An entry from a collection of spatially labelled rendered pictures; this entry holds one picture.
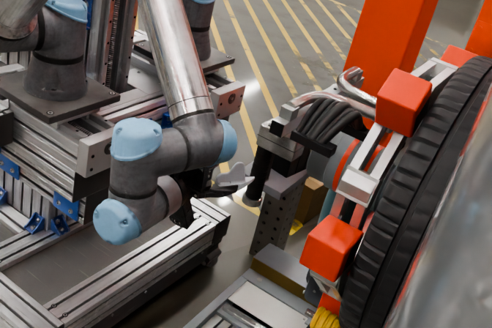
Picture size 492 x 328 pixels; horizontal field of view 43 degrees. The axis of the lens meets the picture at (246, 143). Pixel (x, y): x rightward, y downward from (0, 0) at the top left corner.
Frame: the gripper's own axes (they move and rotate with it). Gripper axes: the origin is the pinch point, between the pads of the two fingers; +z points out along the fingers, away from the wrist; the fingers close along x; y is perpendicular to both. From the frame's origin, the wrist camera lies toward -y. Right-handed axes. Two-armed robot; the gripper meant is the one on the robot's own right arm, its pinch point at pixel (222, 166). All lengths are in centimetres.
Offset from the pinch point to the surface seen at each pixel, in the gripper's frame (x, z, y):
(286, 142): -9.7, 7.0, 7.3
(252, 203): -4.8, 8.7, -10.3
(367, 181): -29.1, -0.4, 9.5
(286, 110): -7.9, 7.6, 13.4
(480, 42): -12, 263, -11
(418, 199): -38.9, -3.6, 11.6
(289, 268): 3, 75, -70
